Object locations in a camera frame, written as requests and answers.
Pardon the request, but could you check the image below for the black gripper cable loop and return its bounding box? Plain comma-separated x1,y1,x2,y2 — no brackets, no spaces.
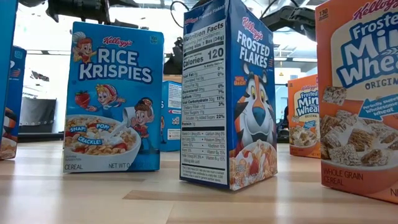
170,0,195,29

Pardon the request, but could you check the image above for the person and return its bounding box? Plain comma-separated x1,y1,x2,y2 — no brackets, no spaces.
275,105,290,144

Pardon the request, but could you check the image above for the black metal table frame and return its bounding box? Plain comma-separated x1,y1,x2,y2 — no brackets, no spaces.
17,133,290,144

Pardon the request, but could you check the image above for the orange Mini-Wheats cereal box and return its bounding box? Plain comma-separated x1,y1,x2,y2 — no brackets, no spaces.
315,0,398,205
287,73,322,159

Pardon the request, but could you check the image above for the blue Frosted Flakes cereal box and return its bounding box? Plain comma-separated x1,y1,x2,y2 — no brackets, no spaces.
179,0,279,192
0,45,28,161

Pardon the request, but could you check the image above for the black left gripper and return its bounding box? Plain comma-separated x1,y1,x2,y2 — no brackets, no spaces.
45,0,140,29

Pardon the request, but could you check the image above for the grey covered cart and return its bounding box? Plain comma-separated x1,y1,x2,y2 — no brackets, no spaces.
19,96,58,134

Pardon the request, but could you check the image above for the blue Rice Krispies cereal box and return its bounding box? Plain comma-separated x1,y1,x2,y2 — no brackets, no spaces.
0,0,19,131
159,80,183,152
63,21,165,174

